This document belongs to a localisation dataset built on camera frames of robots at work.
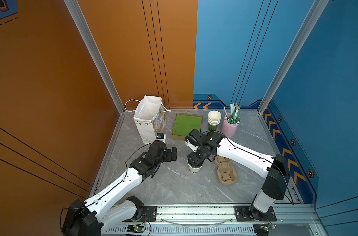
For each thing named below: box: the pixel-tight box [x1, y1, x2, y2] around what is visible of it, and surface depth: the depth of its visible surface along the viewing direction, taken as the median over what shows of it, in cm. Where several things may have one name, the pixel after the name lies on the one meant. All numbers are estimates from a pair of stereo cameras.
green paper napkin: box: [172, 114, 203, 137], surface depth 110 cm
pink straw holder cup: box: [221, 113, 241, 139], surface depth 98 cm
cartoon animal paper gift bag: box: [124, 95, 173, 144], surface depth 91 cm
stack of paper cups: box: [207, 110, 222, 132], surface depth 101 cm
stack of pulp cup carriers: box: [214, 154, 238, 185], surface depth 84 cm
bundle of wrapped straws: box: [229, 103, 241, 125], surface depth 95 cm
